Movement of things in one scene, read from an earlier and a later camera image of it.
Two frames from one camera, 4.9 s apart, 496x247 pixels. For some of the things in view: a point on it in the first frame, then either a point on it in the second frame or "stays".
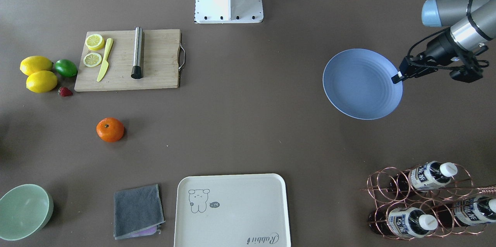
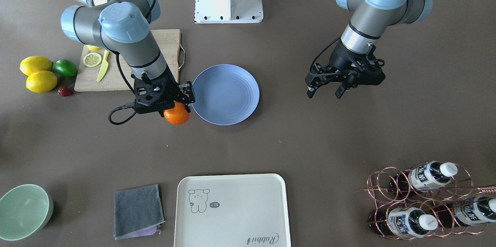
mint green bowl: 24,209 stays
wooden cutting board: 161,55 stays
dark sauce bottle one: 427,176 stays
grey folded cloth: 138,212 stays
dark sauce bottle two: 405,222 stays
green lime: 66,67 stays
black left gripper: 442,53 to 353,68
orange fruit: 110,129 to 178,115
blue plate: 358,83 to 225,95
